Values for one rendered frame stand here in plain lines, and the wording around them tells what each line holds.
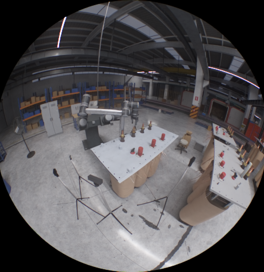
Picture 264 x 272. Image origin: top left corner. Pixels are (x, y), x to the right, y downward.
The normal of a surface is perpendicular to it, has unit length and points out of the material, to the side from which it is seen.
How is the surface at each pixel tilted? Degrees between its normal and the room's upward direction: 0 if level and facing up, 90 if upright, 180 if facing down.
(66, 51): 90
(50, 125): 90
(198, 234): 0
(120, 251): 0
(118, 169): 0
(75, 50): 90
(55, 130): 90
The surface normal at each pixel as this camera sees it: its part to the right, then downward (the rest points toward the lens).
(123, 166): 0.06, -0.87
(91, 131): 0.57, 0.43
